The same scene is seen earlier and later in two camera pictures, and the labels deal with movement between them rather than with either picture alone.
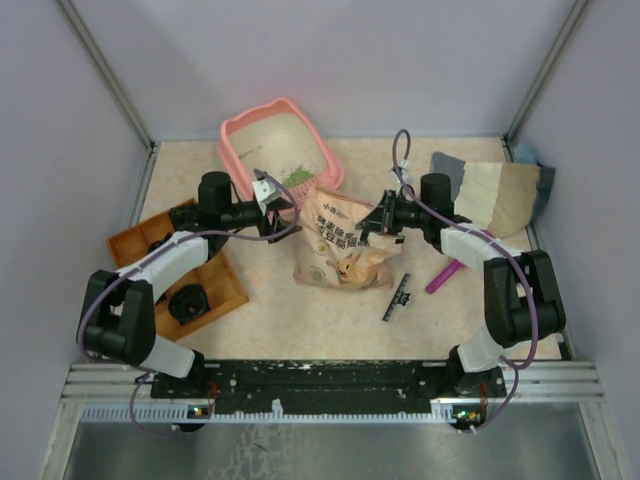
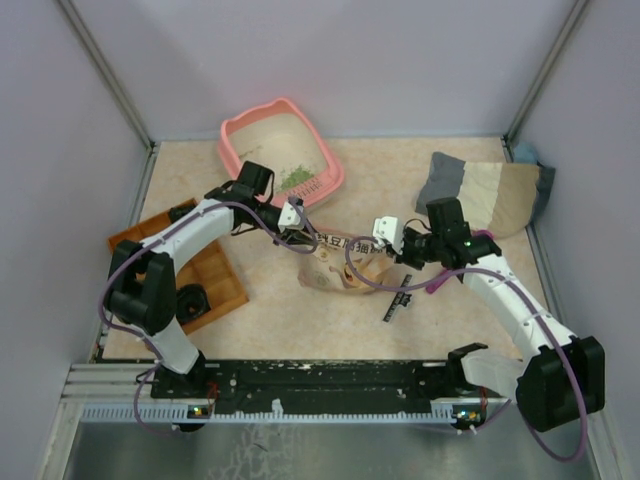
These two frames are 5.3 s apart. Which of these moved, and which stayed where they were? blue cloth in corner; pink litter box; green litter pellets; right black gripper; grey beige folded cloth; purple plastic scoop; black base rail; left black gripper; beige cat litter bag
Moved: beige cat litter bag; left black gripper; right black gripper
Stayed: grey beige folded cloth; blue cloth in corner; black base rail; purple plastic scoop; green litter pellets; pink litter box
